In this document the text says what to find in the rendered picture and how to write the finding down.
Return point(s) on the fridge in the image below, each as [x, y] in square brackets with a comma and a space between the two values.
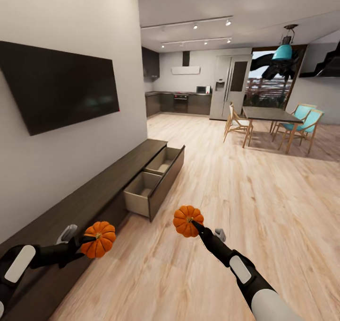
[230, 81]

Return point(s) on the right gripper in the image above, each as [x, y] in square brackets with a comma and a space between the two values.
[212, 243]

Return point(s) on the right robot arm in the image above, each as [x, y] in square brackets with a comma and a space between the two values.
[266, 304]

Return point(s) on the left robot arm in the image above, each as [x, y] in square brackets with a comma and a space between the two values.
[14, 263]

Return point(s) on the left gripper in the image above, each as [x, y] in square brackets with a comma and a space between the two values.
[66, 253]

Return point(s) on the pumpkin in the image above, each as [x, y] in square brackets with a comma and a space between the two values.
[105, 237]
[183, 220]

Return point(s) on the microwave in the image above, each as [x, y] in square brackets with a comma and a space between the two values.
[203, 89]

